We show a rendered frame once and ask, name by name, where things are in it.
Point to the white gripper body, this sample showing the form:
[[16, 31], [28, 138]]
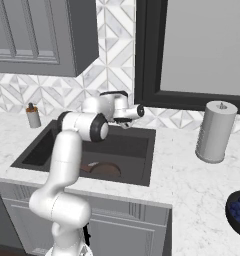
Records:
[[122, 121]]

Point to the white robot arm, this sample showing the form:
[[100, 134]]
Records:
[[63, 156]]

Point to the dark grey sink basin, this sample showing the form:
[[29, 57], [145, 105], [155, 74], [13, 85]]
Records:
[[132, 150]]

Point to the brown pan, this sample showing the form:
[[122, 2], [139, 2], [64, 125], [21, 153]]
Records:
[[107, 169]]

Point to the black framed window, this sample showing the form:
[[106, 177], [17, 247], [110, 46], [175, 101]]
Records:
[[148, 50]]

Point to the white paper towel roll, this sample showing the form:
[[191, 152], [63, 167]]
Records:
[[214, 133]]

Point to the grey base cupboard door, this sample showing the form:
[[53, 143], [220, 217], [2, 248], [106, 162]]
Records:
[[132, 230], [22, 216]]

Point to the black bowl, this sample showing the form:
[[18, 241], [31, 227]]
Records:
[[232, 220]]

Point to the grey wall cupboard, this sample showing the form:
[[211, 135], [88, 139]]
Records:
[[42, 33]]

